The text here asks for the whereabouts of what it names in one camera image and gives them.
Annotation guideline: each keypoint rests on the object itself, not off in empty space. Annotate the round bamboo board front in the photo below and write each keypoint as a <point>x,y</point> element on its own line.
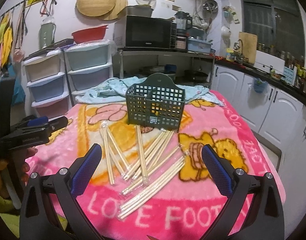
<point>95,8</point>

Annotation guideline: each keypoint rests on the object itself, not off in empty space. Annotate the hanging steel bowl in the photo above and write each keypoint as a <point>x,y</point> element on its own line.
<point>210,6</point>

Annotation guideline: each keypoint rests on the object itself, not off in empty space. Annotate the metal shelf rack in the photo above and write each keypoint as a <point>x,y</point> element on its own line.
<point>142,63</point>

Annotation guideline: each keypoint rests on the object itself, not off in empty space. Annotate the plastic drawer tower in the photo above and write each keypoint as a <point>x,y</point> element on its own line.
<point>89,64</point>
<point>45,84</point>

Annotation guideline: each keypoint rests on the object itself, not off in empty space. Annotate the blender with dark jar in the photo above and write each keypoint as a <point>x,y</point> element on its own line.
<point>183,24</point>

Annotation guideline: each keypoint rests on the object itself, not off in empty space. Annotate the yellow hanging cloth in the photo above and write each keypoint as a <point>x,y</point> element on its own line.
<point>6,38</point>

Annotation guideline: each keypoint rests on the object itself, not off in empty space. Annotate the dark green utensil basket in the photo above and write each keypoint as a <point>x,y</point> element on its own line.
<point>156,102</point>

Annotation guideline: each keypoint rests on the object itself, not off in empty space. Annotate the blue bag on cabinet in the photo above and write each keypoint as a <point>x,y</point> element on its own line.
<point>259,86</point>

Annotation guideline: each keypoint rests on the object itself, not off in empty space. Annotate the red plastic basin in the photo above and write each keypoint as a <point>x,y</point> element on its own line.
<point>89,34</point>

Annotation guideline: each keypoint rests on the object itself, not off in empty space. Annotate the round bamboo board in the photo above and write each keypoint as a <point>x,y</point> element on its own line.
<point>95,8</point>
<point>113,14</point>

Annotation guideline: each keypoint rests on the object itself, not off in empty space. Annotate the green sleeved left forearm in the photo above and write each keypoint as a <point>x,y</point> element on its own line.
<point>9,216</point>

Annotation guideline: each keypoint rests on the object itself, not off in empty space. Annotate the chopsticks pair diagonal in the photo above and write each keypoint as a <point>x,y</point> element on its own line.
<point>147,152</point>
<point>153,157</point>

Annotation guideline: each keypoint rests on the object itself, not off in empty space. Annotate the green thermos bottle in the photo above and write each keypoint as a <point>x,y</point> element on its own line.
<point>47,32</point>

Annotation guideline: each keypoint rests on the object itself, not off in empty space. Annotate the round bamboo board back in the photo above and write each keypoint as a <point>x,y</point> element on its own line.
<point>113,14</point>

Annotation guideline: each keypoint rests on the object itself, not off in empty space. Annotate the rectangular wooden cutting board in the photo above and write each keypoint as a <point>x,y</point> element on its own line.
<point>249,46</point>

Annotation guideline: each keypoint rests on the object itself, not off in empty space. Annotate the black microwave oven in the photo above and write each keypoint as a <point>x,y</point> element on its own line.
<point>139,32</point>

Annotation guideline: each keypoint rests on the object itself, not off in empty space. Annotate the pink cartoon blanket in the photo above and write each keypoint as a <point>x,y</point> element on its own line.
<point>188,204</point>

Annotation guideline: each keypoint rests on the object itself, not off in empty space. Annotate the white kitchen cabinets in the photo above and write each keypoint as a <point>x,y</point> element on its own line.
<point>277,119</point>

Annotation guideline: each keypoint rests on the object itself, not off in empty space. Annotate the chopsticks pair vertical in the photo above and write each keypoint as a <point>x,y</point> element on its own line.
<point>144,171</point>

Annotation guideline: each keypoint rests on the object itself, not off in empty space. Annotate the right plastic drawer tower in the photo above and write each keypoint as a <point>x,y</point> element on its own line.
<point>89,64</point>

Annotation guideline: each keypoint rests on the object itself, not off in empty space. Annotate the chopsticks pair lowest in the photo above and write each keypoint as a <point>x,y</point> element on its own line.
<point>145,199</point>

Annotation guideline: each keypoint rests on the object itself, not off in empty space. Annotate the chopsticks pair long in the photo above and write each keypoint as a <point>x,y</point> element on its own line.
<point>139,182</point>

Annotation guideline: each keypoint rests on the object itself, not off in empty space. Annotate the light blue cloth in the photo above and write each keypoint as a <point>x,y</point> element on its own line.
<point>114,90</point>

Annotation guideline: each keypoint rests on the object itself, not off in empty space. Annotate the left plastic drawer tower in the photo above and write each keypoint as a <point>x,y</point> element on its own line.
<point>45,84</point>

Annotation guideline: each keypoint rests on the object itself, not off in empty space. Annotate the black wok on shelf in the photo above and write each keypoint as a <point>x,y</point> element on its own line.
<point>195,76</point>

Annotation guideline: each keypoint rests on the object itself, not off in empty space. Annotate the grey container on microwave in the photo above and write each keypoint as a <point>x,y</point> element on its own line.
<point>136,10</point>

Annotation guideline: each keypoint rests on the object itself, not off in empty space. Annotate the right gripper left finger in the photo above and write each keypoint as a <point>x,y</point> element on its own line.
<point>38,218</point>

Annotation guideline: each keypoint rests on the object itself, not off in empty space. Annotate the light blue storage box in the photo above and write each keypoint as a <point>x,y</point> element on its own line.
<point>199,46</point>

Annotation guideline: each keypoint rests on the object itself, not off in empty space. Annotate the dark window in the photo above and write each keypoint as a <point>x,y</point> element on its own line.
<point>277,24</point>

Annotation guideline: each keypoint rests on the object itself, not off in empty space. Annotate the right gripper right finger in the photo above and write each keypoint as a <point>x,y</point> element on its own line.
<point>265,216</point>

